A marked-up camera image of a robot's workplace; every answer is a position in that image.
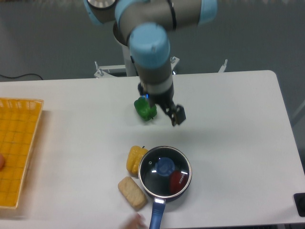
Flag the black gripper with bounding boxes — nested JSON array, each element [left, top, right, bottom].
[[138, 83, 186, 126]]

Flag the glass pot lid blue knob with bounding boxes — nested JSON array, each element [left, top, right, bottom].
[[138, 146, 193, 199]]

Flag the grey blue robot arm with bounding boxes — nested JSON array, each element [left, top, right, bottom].
[[84, 0, 218, 126]]

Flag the blurred human hand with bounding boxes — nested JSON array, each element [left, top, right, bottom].
[[119, 213, 148, 229]]

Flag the green bell pepper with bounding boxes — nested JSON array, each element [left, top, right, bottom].
[[134, 97, 157, 121]]

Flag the yellow bell pepper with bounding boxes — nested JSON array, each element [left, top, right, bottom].
[[126, 146, 148, 177]]

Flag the dark blue saucepan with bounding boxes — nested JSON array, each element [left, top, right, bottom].
[[138, 146, 193, 229]]

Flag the red bell pepper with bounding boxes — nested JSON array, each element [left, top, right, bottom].
[[169, 170, 189, 195]]

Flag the beige bread loaf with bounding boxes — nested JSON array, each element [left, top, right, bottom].
[[118, 177, 147, 210]]

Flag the black table socket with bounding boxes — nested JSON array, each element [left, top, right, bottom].
[[294, 193, 305, 217]]

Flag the yellow wicker basket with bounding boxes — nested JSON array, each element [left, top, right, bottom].
[[0, 97, 44, 209]]

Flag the black cable on floor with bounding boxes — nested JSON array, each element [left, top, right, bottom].
[[0, 73, 44, 80]]

